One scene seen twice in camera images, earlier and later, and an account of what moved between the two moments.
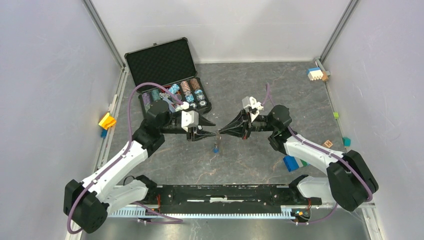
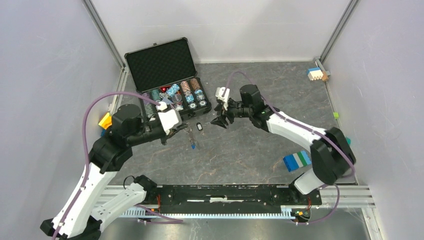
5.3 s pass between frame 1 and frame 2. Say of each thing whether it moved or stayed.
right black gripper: moved
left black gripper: moved
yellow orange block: stayed
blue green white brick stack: stayed
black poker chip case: stayed
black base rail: stayed
